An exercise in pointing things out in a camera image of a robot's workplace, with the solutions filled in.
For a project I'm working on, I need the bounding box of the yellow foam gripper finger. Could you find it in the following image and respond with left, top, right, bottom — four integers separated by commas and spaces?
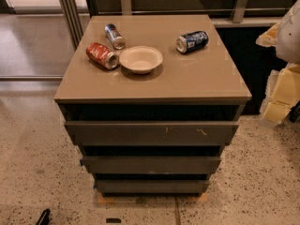
262, 63, 300, 124

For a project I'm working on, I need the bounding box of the grey drawer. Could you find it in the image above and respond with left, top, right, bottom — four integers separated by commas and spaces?
82, 157, 220, 174
65, 121, 238, 146
97, 180, 209, 194

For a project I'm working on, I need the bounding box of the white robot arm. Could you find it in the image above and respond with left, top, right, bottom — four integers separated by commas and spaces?
262, 0, 300, 124

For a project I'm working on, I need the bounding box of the grey drawer cabinet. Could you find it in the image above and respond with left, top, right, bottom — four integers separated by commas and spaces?
54, 15, 251, 186

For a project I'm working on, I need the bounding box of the grey bottom drawer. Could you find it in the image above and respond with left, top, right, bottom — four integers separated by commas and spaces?
97, 180, 209, 194

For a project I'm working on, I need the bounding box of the grey top drawer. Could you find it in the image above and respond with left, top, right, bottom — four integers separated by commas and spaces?
65, 121, 238, 146

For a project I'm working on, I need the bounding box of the dark blue soda can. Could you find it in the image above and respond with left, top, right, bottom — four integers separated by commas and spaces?
176, 31, 209, 54

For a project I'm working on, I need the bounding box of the white paper bowl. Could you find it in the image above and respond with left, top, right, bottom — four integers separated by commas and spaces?
119, 46, 163, 74

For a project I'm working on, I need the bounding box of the red soda can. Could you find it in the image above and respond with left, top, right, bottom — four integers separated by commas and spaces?
86, 42, 119, 69

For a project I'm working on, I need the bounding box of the silver blue soda can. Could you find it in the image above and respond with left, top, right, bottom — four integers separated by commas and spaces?
104, 23, 126, 50

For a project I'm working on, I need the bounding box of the black floor tape mark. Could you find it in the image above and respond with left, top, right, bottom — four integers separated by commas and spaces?
106, 217, 121, 224

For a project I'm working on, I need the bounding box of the black object on floor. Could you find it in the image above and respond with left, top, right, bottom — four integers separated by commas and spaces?
36, 209, 51, 225

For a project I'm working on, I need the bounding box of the metal rail frame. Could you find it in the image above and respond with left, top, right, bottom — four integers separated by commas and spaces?
59, 0, 296, 45

